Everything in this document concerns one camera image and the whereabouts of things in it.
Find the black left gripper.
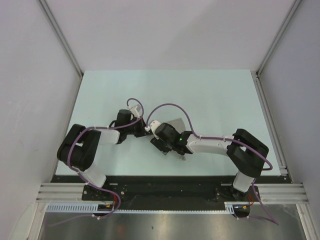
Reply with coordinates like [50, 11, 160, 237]
[124, 116, 153, 138]

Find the grey cloth napkin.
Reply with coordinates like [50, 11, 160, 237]
[148, 120, 188, 161]

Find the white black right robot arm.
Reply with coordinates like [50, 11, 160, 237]
[148, 120, 269, 201]

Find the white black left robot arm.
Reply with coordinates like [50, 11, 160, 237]
[57, 105, 147, 200]

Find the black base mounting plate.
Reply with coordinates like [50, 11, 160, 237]
[50, 173, 293, 217]

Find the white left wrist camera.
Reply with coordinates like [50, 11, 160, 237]
[127, 104, 142, 119]

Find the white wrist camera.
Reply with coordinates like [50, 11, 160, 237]
[127, 104, 142, 119]
[144, 120, 161, 140]

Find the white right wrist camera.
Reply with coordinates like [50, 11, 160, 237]
[144, 120, 161, 140]

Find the left aluminium frame post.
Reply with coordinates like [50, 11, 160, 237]
[37, 0, 84, 77]

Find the aluminium frame post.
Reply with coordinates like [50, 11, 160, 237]
[37, 0, 84, 77]
[257, 0, 309, 75]

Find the aluminium rail left front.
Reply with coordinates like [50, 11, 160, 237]
[36, 183, 85, 203]

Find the aluminium rail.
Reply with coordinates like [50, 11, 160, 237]
[256, 183, 309, 205]
[36, 183, 85, 203]

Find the white slotted cable duct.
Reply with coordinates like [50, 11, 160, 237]
[46, 202, 234, 214]

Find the right aluminium frame post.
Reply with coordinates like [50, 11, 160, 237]
[257, 0, 309, 75]

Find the aluminium rail right front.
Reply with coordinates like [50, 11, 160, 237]
[256, 183, 309, 205]

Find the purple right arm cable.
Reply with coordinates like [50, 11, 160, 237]
[146, 102, 279, 226]

